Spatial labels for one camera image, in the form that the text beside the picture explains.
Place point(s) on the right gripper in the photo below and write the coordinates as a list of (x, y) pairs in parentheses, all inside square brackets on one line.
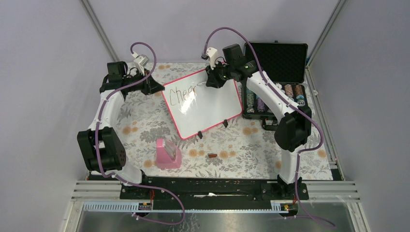
[(212, 81)]

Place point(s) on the white slotted cable duct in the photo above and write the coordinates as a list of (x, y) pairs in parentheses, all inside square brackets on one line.
[(146, 207)]

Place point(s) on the black poker chip case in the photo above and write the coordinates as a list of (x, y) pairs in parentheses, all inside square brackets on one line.
[(284, 64)]

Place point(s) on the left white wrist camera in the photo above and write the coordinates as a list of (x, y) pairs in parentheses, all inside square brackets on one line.
[(140, 62)]

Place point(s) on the pink eraser holder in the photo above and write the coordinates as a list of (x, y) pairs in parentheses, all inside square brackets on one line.
[(168, 155)]

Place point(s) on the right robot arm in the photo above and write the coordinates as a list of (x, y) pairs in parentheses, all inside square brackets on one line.
[(294, 125)]

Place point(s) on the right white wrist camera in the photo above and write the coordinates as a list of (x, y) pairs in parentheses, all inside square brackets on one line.
[(210, 54)]

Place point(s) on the pink framed whiteboard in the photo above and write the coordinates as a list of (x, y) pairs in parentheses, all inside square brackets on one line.
[(195, 109)]

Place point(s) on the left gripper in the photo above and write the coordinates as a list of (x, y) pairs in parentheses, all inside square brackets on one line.
[(151, 86)]

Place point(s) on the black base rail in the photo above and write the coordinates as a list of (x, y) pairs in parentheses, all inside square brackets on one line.
[(214, 193)]

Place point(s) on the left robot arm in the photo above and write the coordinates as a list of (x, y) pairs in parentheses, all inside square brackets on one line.
[(103, 152)]

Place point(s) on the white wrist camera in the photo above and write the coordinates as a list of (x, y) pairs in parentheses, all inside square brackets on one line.
[(210, 54), (140, 62)]

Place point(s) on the floral tablecloth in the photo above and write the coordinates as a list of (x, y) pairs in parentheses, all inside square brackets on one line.
[(244, 148)]

